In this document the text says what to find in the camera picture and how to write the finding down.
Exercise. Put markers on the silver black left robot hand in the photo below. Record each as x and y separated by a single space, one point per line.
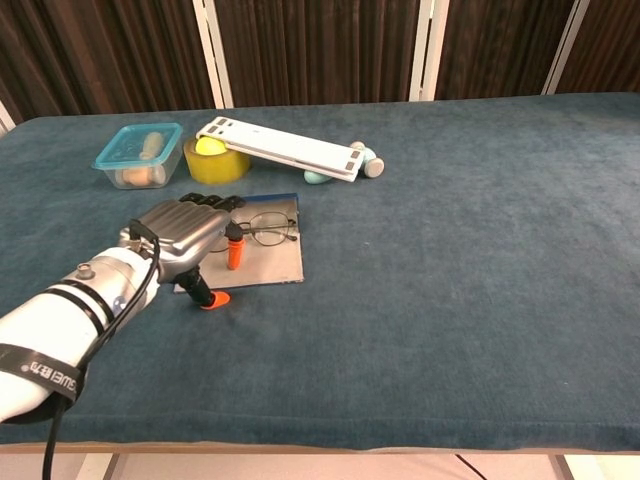
185 230

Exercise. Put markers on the thin black metal eyeglasses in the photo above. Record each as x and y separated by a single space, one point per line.
270 230

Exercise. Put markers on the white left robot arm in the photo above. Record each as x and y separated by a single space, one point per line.
50 325

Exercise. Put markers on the white round piece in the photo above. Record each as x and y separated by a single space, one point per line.
159 175

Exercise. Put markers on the yellow tape roll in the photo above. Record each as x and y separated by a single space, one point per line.
215 170

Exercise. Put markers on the orange round wooden piece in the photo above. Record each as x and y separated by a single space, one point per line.
135 177

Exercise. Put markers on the yellow green ball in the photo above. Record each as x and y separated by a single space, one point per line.
207 146

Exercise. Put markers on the beige wooden cylinder piece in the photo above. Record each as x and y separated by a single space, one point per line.
151 145

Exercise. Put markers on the clear container with teal lid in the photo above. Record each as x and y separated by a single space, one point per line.
125 150

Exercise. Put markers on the white flat keyboard-like board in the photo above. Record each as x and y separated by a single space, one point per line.
285 145

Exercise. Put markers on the teal egg shaped toy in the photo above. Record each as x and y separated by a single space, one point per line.
315 176

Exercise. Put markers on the teal grey roller toy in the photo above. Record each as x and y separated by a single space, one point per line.
374 166

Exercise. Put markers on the brown pleated screen panels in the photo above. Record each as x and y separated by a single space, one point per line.
325 50

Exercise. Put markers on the white table leg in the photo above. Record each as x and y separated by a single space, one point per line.
95 467

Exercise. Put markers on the blue velvet tablecloth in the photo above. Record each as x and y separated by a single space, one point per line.
450 300

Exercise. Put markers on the grey table leg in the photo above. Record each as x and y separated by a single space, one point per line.
562 467

